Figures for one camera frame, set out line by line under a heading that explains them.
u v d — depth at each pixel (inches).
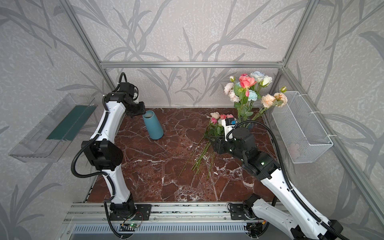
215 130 41.1
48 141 25.0
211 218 28.8
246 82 26.3
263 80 29.5
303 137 24.0
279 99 28.5
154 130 36.9
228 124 22.4
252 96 28.7
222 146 22.7
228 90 31.9
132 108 28.9
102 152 19.9
